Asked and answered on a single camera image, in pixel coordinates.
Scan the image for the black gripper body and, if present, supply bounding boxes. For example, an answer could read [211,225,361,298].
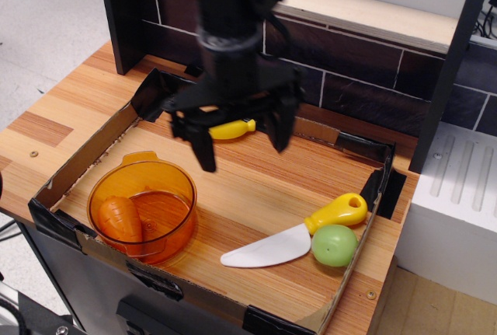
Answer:
[163,39,303,141]

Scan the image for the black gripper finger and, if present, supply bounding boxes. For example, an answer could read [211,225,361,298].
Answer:
[189,127,216,173]
[266,96,300,152]

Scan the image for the orange toy carrot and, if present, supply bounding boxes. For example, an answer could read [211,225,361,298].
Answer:
[97,196,143,256]

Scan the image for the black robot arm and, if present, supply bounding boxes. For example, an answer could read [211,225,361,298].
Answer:
[162,0,304,173]

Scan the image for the orange transparent plastic pot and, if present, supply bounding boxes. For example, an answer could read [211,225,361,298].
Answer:
[87,152,197,265]

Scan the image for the cardboard fence with black tape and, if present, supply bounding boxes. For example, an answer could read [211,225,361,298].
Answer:
[27,68,407,335]

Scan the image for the yellow toy banana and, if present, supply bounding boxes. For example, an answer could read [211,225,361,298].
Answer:
[209,119,256,140]

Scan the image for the dark tiled backsplash shelf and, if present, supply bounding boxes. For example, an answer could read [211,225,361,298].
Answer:
[104,0,496,172]

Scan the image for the green toy apple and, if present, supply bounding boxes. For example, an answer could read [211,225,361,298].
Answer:
[311,225,358,267]

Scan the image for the white grooved block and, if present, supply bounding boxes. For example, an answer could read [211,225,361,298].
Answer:
[395,123,496,304]

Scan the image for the toy knife yellow handle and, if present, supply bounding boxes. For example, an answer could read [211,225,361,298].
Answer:
[221,193,368,268]

